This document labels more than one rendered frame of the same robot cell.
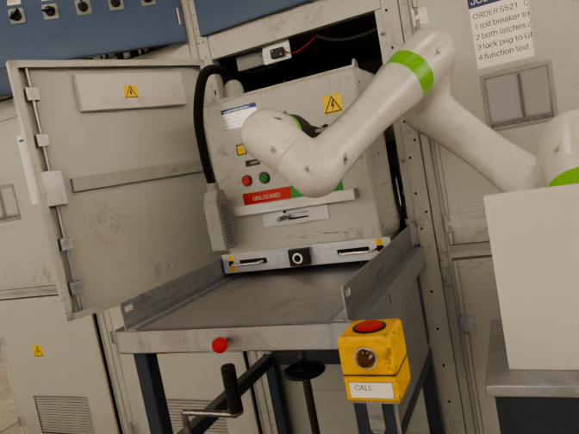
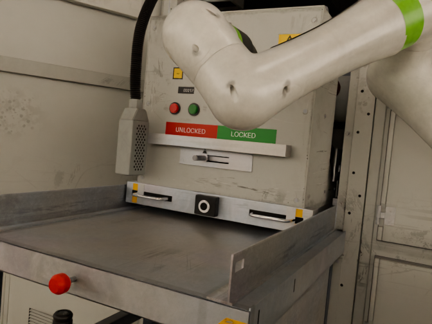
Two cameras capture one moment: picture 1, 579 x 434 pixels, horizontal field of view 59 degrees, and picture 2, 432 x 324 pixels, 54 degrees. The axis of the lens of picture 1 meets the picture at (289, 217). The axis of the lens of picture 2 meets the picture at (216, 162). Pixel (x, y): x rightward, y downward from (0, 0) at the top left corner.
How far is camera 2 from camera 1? 0.40 m
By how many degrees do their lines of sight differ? 3
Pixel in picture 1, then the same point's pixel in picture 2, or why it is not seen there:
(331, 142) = (273, 62)
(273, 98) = not seen: hidden behind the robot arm
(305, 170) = (229, 85)
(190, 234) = (106, 152)
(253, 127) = (179, 17)
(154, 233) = (66, 139)
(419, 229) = (346, 213)
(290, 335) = (150, 299)
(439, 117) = (412, 85)
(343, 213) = (267, 170)
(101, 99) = not seen: outside the picture
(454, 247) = (380, 243)
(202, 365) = not seen: hidden behind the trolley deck
